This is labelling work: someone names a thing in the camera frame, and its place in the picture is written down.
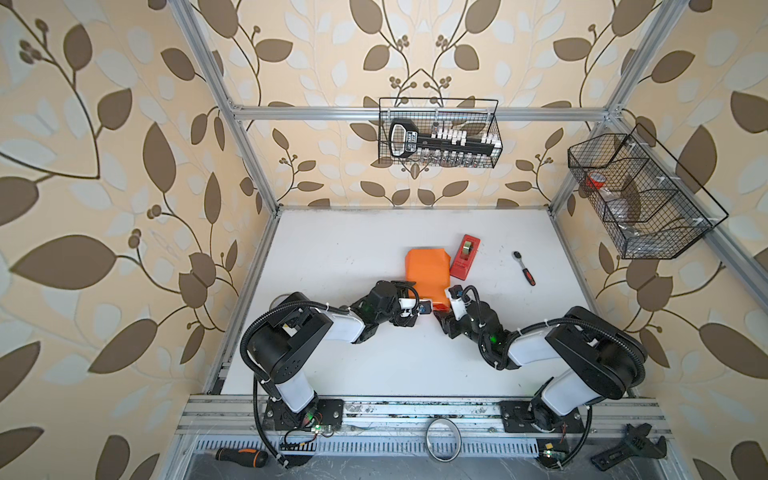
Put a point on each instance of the ratchet wrench red handle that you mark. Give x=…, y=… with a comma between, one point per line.
x=526, y=272

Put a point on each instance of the aluminium front rail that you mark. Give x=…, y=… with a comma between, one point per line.
x=415, y=426

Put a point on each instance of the yellow orange wrapping paper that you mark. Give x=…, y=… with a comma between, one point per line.
x=429, y=270

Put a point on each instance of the red tape dispenser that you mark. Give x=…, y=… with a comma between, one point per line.
x=464, y=258

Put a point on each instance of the orange black screwdriver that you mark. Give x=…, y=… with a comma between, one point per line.
x=250, y=458

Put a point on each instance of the socket set black rail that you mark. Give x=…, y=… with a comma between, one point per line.
x=405, y=139

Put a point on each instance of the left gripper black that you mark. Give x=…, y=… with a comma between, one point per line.
x=404, y=291

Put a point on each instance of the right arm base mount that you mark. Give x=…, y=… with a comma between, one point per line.
x=520, y=416

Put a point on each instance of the black wire basket right wall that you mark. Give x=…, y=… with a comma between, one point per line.
x=652, y=206

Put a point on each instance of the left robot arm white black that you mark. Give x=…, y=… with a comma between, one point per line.
x=278, y=344

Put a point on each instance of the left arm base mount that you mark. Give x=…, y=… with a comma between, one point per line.
x=324, y=415

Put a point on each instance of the black adjustable wrench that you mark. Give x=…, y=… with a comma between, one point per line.
x=635, y=443

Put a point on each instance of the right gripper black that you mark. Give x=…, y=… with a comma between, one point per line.
x=448, y=321

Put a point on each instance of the black wire basket wall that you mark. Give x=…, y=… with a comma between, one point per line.
x=476, y=116
x=652, y=206

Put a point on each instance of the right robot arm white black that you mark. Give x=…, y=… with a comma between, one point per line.
x=602, y=362

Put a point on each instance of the black wire basket back wall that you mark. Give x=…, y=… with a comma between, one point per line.
x=476, y=116

